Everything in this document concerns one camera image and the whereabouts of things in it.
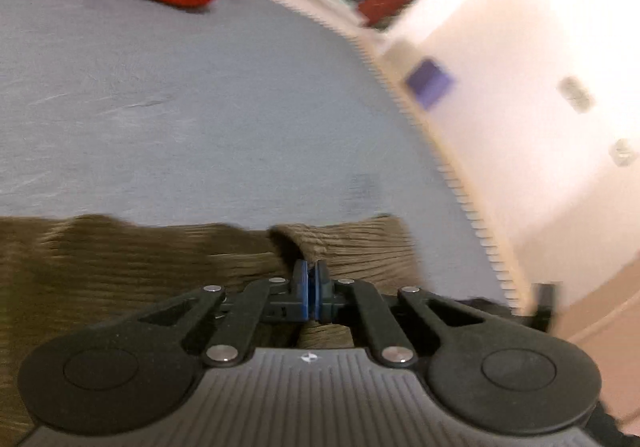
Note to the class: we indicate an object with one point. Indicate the purple box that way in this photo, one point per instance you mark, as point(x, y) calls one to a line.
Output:
point(429, 82)

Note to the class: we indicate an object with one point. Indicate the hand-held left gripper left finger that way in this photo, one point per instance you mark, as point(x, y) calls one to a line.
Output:
point(301, 289)

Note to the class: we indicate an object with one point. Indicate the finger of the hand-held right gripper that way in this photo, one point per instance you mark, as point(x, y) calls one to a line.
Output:
point(544, 304)

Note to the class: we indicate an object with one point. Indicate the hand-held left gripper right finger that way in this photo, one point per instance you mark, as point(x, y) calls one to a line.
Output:
point(322, 289)

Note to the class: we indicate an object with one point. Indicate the wall outlet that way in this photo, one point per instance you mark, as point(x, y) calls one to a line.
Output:
point(575, 94)
point(623, 152)

